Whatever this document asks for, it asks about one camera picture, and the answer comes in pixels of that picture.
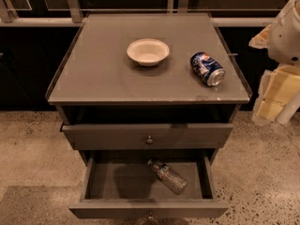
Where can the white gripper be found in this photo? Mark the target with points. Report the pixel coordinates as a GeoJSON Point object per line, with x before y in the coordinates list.
{"type": "Point", "coordinates": [287, 39]}

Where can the clear plastic water bottle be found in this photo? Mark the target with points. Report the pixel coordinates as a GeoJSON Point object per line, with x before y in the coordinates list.
{"type": "Point", "coordinates": [167, 176]}

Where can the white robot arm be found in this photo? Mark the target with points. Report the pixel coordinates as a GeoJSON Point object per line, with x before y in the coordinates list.
{"type": "Point", "coordinates": [284, 36]}

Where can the grey top drawer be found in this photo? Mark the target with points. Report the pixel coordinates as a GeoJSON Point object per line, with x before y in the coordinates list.
{"type": "Point", "coordinates": [133, 136]}

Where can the grey drawer cabinet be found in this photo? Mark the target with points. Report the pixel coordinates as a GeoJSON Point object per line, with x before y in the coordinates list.
{"type": "Point", "coordinates": [100, 84]}

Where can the round top drawer knob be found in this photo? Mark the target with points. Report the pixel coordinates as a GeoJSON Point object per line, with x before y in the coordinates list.
{"type": "Point", "coordinates": [149, 140]}

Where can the grey open middle drawer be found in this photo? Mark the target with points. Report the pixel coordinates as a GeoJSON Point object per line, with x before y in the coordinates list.
{"type": "Point", "coordinates": [119, 184]}

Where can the blue Pepsi can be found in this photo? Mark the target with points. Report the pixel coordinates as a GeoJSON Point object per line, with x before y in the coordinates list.
{"type": "Point", "coordinates": [207, 68]}

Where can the white paper bowl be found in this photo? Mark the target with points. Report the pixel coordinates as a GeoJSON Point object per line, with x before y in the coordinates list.
{"type": "Point", "coordinates": [148, 52]}

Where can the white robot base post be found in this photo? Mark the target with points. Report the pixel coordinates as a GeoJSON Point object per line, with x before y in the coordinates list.
{"type": "Point", "coordinates": [289, 110]}

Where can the metal railing frame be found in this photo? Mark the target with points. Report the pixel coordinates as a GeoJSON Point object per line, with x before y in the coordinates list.
{"type": "Point", "coordinates": [224, 13]}

